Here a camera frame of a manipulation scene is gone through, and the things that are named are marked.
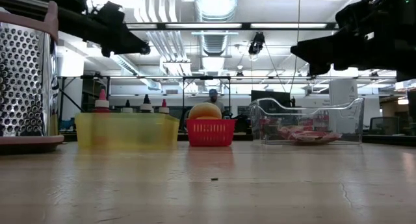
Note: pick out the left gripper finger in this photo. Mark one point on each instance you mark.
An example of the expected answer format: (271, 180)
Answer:
(126, 43)

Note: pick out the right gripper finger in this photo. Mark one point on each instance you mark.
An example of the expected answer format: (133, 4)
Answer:
(318, 55)

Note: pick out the red food colouring bottle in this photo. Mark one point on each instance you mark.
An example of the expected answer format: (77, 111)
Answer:
(164, 109)
(102, 104)

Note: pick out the black food colouring bottle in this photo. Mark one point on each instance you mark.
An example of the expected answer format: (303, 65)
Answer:
(146, 107)
(126, 109)

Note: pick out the red popcorn packet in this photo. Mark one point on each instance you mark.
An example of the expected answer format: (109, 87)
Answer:
(308, 136)

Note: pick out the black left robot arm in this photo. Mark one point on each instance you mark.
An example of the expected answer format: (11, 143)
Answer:
(71, 21)

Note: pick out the black monitor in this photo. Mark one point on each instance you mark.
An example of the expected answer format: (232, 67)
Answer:
(269, 95)

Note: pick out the clear plastic bin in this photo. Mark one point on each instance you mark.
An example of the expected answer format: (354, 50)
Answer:
(354, 120)

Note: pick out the yellow translucent plastic bin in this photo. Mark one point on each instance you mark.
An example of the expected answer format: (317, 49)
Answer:
(130, 131)

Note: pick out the person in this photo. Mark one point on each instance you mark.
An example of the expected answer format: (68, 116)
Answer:
(213, 93)

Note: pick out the metal box grater pink trim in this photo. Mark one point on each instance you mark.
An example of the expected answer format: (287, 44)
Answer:
(22, 81)

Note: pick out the red plastic basket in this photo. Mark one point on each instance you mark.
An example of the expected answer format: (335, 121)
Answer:
(210, 133)

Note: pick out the black ceiling camera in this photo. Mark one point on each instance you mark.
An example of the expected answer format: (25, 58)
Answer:
(256, 44)

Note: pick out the silver ventilation duct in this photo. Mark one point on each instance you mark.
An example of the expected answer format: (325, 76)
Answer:
(214, 43)

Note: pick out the black background workstation frame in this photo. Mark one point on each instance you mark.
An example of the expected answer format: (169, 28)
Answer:
(229, 97)

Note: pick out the black aluminium table frame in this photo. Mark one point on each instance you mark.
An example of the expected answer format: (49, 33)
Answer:
(243, 137)

